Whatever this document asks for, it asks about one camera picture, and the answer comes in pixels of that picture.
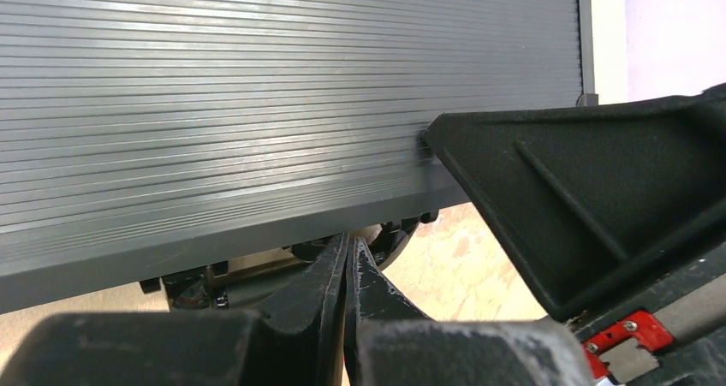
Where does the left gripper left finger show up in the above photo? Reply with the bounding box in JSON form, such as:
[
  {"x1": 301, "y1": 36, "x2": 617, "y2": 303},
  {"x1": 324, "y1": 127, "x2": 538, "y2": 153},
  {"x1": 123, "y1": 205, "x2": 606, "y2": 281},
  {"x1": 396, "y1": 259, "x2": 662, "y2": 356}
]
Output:
[{"x1": 1, "y1": 234, "x2": 349, "y2": 385}]

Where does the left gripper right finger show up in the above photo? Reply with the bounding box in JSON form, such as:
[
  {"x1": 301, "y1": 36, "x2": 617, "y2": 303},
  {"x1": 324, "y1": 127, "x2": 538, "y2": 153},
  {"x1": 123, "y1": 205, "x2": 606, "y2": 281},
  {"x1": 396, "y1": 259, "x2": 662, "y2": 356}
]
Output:
[{"x1": 344, "y1": 238, "x2": 596, "y2": 385}]

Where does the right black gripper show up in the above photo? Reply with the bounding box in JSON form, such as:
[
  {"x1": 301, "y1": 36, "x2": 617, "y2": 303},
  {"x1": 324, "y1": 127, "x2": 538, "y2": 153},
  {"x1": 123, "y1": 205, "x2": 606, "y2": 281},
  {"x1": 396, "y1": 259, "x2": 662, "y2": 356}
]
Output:
[{"x1": 423, "y1": 85, "x2": 725, "y2": 385}]

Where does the black poker set case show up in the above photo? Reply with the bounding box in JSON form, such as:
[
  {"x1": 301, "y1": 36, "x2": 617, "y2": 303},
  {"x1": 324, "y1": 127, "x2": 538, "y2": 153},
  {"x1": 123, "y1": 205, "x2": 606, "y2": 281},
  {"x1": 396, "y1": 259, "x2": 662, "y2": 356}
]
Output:
[{"x1": 1, "y1": 0, "x2": 593, "y2": 312}]

